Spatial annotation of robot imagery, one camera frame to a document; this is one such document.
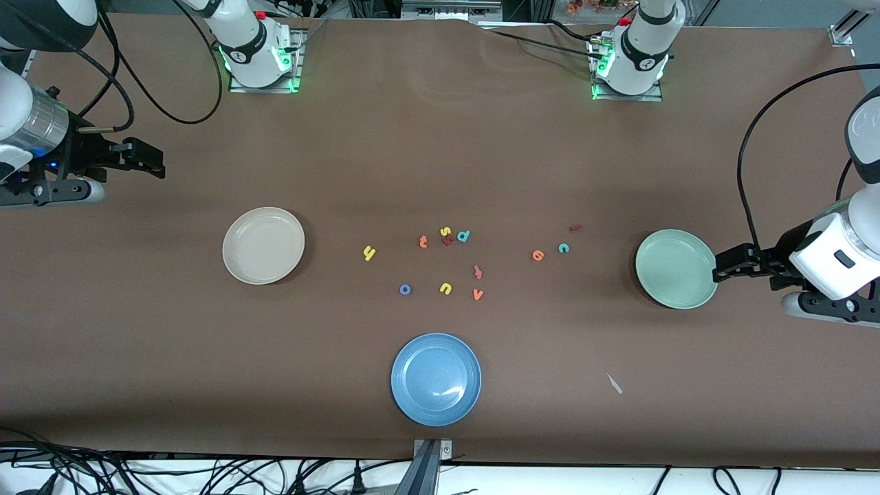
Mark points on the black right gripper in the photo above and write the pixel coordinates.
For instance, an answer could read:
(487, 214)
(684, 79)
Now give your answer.
(81, 155)

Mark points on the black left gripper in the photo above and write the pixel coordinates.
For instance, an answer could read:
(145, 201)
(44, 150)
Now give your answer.
(775, 259)

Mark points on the yellow foam letter h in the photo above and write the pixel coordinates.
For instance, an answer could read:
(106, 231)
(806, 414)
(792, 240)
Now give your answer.
(369, 253)

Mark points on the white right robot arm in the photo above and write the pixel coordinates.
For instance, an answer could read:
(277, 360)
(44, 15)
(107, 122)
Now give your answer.
(251, 48)

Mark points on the light green round plate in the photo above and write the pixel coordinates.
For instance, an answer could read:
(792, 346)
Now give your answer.
(677, 269)

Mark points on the beige round plate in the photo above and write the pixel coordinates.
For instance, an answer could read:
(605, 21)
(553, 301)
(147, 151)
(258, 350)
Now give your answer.
(263, 245)

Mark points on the small white paper scrap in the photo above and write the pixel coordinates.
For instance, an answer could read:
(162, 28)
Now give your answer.
(614, 383)

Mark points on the brown table cover mat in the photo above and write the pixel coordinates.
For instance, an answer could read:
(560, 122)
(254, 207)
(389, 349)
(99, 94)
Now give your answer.
(137, 344)

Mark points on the orange decorative items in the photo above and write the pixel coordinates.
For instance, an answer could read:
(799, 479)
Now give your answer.
(591, 5)

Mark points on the blue round plate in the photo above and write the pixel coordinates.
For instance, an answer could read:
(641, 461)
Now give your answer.
(436, 379)

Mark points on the silver metal equipment rack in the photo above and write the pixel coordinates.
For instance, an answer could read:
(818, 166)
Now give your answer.
(450, 8)

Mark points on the black power plug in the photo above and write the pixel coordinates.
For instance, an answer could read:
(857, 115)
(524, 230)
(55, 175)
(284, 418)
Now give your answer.
(357, 481)
(300, 485)

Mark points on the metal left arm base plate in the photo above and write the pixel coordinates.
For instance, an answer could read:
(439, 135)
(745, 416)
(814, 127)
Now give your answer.
(625, 98)

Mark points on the grey camera stand bracket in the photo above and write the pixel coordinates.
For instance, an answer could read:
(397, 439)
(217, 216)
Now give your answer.
(426, 474)

